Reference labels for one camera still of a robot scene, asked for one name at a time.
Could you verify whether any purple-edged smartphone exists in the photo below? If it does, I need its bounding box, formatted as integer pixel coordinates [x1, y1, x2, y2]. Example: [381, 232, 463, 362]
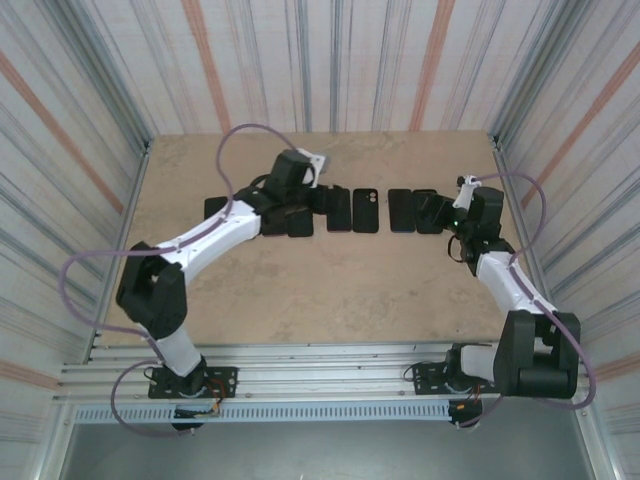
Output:
[326, 185, 352, 234]

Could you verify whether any blue-edged smartphone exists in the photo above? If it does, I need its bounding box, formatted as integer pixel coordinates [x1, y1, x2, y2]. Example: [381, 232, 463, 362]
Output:
[388, 188, 415, 235]

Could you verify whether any silver-edged smartphone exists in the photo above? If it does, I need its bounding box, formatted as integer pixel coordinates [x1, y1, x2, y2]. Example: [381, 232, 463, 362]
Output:
[203, 196, 233, 230]

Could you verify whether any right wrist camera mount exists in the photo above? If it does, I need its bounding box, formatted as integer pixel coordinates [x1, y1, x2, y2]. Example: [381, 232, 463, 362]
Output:
[452, 173, 482, 211]

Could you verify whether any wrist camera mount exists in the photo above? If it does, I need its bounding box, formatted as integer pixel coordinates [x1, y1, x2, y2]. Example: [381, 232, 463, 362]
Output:
[297, 148, 334, 187]
[452, 173, 482, 211]

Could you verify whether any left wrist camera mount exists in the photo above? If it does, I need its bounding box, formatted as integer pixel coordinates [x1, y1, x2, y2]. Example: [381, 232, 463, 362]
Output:
[297, 148, 334, 187]

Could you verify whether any black wire loop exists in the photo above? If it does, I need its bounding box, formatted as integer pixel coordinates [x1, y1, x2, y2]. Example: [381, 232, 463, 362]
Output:
[446, 233, 469, 265]

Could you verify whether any aluminium side rail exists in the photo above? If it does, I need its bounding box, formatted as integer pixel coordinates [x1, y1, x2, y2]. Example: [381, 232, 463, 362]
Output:
[490, 134, 564, 356]
[87, 139, 154, 364]

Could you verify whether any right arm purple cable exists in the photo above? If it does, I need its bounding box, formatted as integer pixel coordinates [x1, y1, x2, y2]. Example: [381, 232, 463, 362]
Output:
[464, 171, 599, 430]

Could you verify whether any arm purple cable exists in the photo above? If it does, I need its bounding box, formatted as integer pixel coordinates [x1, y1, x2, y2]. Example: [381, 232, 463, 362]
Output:
[464, 171, 599, 430]
[59, 123, 301, 438]

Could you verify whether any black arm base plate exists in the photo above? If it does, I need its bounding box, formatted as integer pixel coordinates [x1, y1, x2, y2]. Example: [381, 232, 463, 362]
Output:
[147, 366, 239, 400]
[410, 362, 503, 396]

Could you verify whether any aluminium rail frame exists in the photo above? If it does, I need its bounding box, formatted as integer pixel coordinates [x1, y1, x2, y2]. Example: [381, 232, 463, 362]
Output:
[52, 342, 599, 406]

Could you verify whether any red black wire bundle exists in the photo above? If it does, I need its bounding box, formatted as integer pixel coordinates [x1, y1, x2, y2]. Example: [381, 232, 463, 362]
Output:
[199, 379, 224, 416]
[449, 384, 484, 414]

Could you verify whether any slotted grey cable duct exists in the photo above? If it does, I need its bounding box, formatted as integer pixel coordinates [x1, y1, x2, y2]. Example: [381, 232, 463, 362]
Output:
[72, 402, 454, 424]

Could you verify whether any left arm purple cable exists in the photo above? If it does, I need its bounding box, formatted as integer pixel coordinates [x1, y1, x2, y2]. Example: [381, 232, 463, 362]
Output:
[59, 123, 301, 438]

